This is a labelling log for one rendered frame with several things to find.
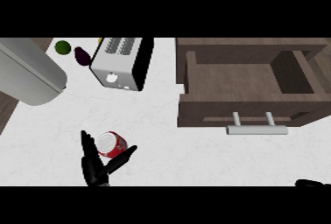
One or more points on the red can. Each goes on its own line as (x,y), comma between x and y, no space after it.
(113,144)

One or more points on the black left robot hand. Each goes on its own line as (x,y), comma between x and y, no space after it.
(92,169)

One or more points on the grey rounded appliance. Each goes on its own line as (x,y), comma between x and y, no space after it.
(27,73)

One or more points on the dark purple eggplant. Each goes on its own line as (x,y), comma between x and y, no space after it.
(82,56)

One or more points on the yellow object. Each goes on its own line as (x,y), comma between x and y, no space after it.
(100,40)

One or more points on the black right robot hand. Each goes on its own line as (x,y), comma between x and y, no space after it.
(311,183)

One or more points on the green lime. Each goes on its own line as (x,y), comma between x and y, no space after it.
(63,47)

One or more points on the brown wooden cabinet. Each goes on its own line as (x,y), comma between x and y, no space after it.
(259,46)

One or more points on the brown wooden drawer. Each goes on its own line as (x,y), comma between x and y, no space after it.
(250,87)

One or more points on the silver toaster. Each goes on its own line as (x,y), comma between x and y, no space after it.
(122,62)

